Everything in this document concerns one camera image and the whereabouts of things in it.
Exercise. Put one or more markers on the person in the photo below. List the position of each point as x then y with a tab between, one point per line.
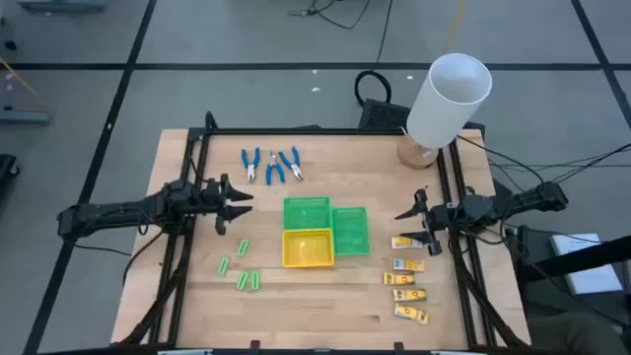
577	337

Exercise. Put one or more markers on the black side cart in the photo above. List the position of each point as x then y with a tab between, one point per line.
542	296

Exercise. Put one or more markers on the white book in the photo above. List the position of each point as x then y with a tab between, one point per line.
594	282

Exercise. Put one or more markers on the black beam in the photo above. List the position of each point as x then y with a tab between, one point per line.
567	261

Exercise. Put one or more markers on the white shade wooden base lamp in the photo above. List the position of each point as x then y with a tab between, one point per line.
443	108

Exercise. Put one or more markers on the grey floor platform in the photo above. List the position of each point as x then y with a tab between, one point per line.
61	5

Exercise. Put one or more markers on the grey base plate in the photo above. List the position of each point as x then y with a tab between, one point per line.
24	116

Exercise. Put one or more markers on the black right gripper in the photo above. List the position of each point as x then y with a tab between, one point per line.
443	217

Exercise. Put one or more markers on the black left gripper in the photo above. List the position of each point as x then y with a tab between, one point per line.
213	199

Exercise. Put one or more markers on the small black floor object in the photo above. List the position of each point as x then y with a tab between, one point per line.
10	45

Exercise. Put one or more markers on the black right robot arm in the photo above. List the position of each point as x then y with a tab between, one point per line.
532	197

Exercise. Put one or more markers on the black aluminium table frame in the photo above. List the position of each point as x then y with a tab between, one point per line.
296	131

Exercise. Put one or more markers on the black chair base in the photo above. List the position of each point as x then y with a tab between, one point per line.
6	167

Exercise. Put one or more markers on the black mesh box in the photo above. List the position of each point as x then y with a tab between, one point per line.
382	114

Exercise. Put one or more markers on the green eraser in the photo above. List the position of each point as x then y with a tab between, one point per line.
255	280
224	266
243	247
242	280

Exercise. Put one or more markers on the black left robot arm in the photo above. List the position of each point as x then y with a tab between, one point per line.
113	214

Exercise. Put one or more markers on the yellow plastic basket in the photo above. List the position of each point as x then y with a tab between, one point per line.
308	249

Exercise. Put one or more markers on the black table clamp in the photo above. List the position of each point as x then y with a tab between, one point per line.
255	345
399	346

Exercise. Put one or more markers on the green plastic basket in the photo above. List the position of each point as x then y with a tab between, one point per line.
351	232
305	213

